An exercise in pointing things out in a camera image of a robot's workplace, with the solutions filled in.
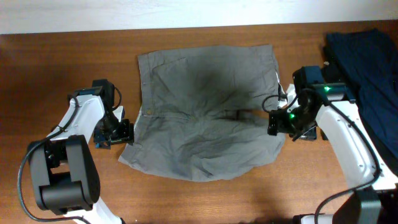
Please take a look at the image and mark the grey shorts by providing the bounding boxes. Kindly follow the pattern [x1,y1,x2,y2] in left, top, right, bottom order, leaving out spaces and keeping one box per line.
[119,45,285,182]

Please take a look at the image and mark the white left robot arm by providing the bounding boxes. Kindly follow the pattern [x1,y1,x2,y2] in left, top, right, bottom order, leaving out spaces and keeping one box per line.
[22,85,134,223]

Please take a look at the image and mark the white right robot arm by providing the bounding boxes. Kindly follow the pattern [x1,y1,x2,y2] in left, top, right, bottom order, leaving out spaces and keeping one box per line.
[268,83,397,224]

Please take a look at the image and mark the black garment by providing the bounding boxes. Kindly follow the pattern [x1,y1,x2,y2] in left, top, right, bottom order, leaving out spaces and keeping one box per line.
[319,46,398,224]

